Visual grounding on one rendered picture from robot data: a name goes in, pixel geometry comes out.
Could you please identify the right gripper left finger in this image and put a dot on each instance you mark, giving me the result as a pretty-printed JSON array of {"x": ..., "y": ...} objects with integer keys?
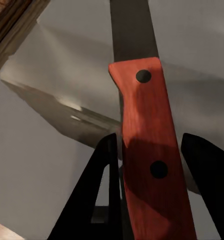
[{"x": 74, "y": 223}]

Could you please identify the cutting board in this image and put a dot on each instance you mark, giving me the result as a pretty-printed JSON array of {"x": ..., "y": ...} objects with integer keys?
[{"x": 10, "y": 11}]

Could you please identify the parer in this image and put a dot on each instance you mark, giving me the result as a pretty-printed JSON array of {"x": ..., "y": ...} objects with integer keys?
[{"x": 154, "y": 181}]

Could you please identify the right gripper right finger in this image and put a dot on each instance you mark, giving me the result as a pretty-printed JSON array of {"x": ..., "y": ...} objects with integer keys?
[{"x": 206, "y": 164}]

